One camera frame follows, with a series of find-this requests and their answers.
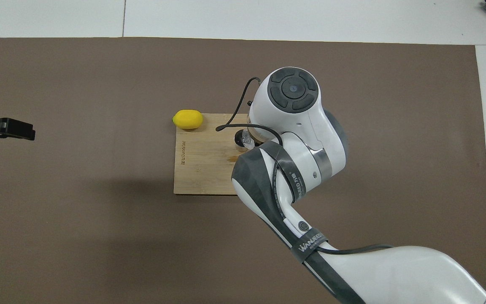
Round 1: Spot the steel jigger cup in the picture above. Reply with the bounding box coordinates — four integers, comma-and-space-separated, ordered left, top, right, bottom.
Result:
235, 130, 254, 152

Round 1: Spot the brown table mat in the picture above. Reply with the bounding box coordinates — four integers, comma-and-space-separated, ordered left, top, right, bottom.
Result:
0, 37, 486, 304

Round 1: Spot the yellow lemon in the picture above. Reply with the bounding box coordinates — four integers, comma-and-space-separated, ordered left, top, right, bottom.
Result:
172, 110, 204, 130

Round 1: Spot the bamboo cutting board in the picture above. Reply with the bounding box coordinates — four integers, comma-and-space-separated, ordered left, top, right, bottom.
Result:
173, 113, 254, 195

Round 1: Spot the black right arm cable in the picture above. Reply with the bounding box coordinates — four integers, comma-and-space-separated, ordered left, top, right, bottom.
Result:
216, 77, 395, 256

